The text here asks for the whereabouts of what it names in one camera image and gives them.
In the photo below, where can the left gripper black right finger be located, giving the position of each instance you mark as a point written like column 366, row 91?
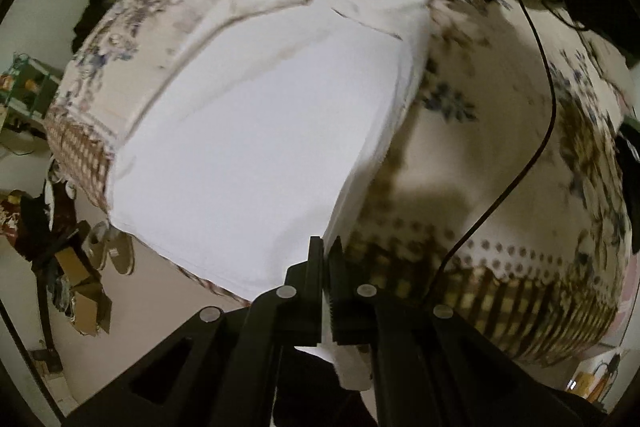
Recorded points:
column 347, row 309

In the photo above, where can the white t-shirt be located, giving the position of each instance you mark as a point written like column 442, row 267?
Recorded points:
column 269, row 135

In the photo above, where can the red bag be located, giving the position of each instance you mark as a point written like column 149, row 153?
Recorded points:
column 12, row 221

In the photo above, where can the floral bed cover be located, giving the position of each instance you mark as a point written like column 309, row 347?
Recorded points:
column 502, row 173

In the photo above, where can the brown slipper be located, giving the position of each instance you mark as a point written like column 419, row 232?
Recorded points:
column 106, row 243

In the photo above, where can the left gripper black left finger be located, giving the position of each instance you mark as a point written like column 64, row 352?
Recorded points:
column 306, row 277

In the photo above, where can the teal storage rack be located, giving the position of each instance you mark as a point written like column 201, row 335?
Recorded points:
column 28, row 88

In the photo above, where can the black clothes pile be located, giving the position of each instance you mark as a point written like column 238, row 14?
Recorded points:
column 92, row 14

